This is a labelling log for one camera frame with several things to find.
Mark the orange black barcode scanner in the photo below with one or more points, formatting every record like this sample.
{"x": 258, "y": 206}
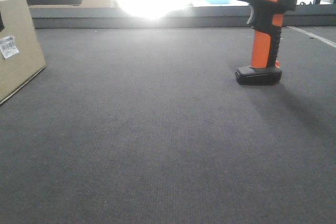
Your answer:
{"x": 266, "y": 19}

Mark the cardboard package with label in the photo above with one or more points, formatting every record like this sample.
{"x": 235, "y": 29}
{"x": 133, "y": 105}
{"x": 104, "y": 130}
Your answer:
{"x": 21, "y": 56}

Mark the blue tray background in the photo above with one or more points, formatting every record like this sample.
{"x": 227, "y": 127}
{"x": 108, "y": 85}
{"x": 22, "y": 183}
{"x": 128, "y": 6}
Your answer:
{"x": 218, "y": 2}

